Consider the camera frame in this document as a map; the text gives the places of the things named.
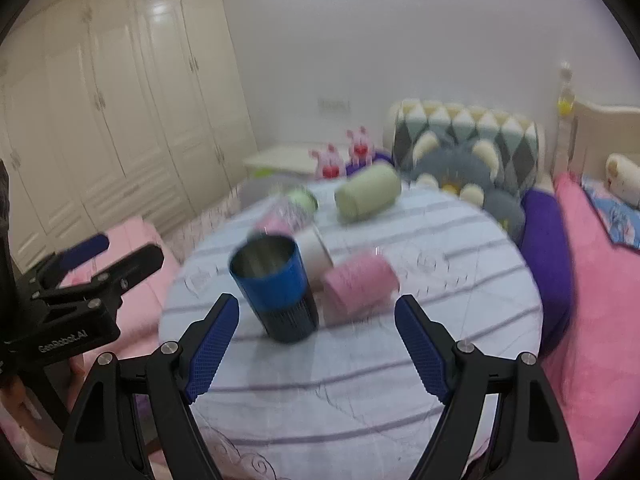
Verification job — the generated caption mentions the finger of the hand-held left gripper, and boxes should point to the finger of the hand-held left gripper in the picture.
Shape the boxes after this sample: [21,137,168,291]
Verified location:
[37,232,110,287]
[90,244,165,312]

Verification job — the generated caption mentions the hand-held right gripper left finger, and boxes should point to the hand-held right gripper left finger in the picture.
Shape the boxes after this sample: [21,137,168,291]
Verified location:
[54,293,241,480]

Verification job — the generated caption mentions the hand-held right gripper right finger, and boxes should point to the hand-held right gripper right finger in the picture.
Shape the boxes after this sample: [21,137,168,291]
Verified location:
[394,294,581,480]

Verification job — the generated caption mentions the blue metal cup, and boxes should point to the blue metal cup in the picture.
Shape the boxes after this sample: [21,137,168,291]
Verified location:
[228,236,320,345]

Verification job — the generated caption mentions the pale pink cup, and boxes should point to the pale pink cup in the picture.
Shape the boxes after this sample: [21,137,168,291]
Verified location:
[250,212,297,241]

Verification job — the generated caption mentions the white cup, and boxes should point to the white cup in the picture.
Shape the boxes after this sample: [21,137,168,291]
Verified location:
[295,227,335,286]

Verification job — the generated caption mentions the light green cup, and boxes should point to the light green cup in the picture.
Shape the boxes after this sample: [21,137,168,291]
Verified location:
[334,162,402,225]

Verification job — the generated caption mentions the pink folded blanket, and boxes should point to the pink folded blanket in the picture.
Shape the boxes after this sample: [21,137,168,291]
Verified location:
[65,217,181,361]

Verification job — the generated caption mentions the floral bed sheet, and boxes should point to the floral bed sheet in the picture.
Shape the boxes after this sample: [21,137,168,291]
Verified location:
[165,180,261,261]

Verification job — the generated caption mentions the round table with striped cloth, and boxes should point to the round table with striped cloth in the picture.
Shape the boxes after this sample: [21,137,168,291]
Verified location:
[159,180,543,480]

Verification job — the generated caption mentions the cream wardrobe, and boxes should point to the cream wardrobe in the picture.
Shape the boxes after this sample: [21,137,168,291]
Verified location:
[0,0,258,271]

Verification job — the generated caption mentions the purple blanket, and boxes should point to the purple blanket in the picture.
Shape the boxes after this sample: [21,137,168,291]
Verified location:
[520,187,573,356]

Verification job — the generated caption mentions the grey cat plush pillow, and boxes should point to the grey cat plush pillow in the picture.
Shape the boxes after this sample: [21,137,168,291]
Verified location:
[410,131,526,241]

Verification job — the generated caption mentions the white folding table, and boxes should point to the white folding table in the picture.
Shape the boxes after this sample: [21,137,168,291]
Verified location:
[243,146,326,178]

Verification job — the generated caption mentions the pink plush toy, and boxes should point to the pink plush toy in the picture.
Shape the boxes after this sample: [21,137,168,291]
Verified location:
[309,142,346,181]
[346,127,377,166]

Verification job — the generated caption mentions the diamond pattern cushion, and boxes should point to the diamond pattern cushion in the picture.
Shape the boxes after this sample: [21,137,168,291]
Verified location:
[391,99,545,196]

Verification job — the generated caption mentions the blue printed pillow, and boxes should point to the blue printed pillow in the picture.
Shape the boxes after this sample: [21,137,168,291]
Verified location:
[580,177,640,250]

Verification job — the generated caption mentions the cream plush pillow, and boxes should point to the cream plush pillow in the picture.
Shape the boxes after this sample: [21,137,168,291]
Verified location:
[606,152,640,208]

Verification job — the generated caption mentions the cream bed headboard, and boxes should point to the cream bed headboard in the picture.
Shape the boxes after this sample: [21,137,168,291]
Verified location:
[552,97,640,196]

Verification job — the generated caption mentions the clear plastic bottle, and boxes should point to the clear plastic bottle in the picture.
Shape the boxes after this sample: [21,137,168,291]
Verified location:
[557,62,576,116]

